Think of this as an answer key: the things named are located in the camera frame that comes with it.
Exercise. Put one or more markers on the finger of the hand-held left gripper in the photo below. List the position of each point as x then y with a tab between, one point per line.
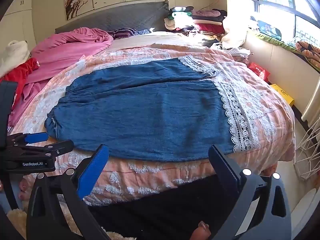
37	137
57	148

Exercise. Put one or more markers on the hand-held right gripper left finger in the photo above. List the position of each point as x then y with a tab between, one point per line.
92	172

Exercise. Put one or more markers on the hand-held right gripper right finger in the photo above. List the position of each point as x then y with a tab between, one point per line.
222	162

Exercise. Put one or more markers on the blue pants with lace trim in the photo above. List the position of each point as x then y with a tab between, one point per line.
150	110

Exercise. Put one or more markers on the person's right hand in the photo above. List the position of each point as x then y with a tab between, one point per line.
200	231

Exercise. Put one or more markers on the person's foot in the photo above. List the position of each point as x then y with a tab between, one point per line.
24	187

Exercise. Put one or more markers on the beige fluffy rug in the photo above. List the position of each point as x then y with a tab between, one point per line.
16	220

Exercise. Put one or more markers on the red garment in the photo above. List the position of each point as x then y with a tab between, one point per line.
22	72

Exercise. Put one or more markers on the peach printed blanket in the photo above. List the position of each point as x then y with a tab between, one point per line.
270	110

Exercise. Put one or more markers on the person's black clothing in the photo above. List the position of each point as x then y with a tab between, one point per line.
162	205

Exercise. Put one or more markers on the white fluffy cloth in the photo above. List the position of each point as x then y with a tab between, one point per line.
13	55

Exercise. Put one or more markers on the yellow box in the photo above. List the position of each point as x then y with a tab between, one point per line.
283	93

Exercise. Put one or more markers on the pink quilt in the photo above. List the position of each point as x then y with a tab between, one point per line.
70	47

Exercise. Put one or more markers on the red plastic bag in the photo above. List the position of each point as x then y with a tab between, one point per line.
258	71

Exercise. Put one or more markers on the scattered light clothes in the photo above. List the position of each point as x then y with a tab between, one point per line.
232	51

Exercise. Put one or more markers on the cream wardrobe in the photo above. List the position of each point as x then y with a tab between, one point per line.
17	22

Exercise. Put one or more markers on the green windowsill mat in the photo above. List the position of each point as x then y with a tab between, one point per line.
270	41

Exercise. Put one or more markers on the white cloth bundle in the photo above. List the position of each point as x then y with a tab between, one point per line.
233	32

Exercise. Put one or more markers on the dark striped cloth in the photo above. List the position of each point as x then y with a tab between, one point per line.
122	33

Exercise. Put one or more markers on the orange patterned blanket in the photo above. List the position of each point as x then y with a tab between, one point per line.
308	52

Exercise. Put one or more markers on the pile of folded clothes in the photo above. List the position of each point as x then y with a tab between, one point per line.
205	22

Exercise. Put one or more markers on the grey padded headboard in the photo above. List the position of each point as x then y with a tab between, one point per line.
112	17

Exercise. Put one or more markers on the dark teal printed cloth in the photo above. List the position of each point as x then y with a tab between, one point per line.
268	28

